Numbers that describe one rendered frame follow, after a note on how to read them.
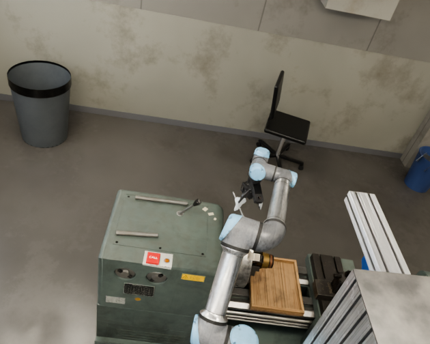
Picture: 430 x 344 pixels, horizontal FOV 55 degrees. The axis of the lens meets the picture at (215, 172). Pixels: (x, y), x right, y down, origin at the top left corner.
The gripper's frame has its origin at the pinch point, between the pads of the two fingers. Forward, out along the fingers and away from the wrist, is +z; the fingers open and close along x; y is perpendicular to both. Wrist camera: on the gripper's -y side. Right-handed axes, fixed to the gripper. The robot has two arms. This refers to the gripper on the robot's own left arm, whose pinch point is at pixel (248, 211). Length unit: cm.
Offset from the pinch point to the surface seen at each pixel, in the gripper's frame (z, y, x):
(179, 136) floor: 89, 262, -48
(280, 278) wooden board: 47, -6, -31
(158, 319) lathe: 61, -11, 43
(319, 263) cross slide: 37, -7, -54
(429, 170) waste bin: 60, 136, -303
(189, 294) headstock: 35, -19, 32
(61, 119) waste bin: 65, 249, 82
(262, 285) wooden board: 48, -8, -18
